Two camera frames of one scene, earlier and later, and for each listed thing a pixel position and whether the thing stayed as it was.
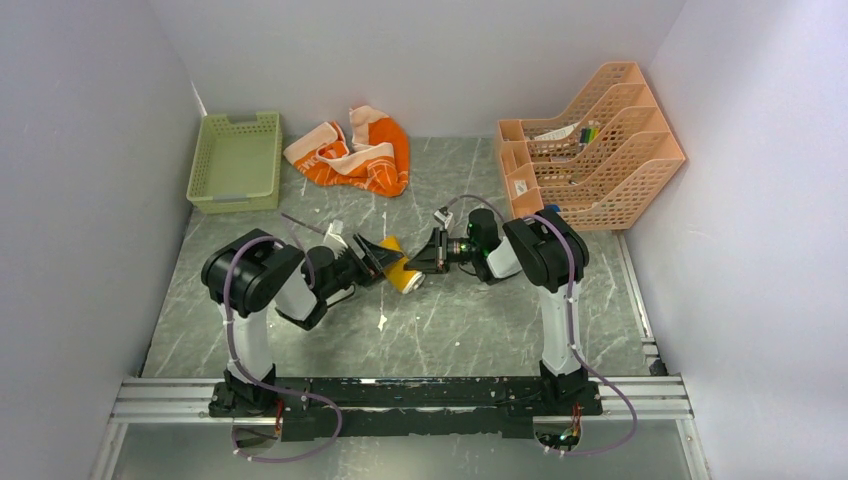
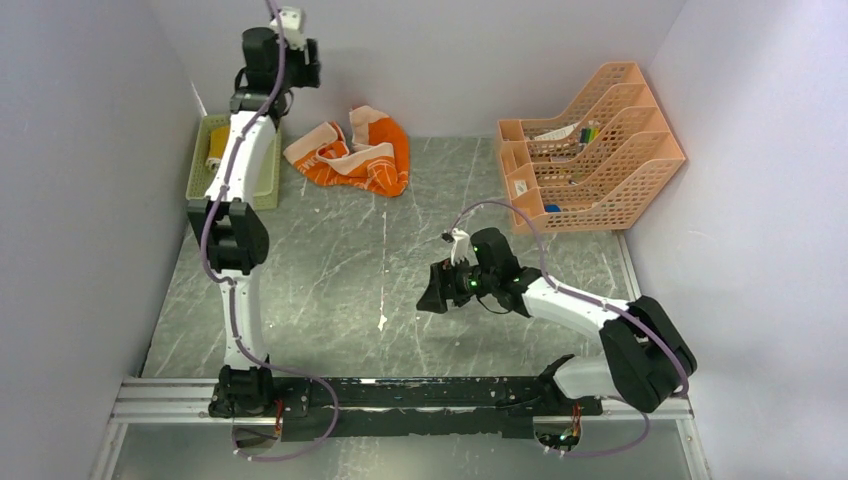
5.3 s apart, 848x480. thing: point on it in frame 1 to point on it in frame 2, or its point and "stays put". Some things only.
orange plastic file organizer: (594, 159) stays put
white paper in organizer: (558, 134) stays put
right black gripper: (433, 258) to (442, 287)
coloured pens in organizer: (588, 135) stays put
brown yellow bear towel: (395, 272) to (218, 139)
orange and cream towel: (376, 160) stays put
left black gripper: (375, 260) to (310, 75)
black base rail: (346, 408) stays put
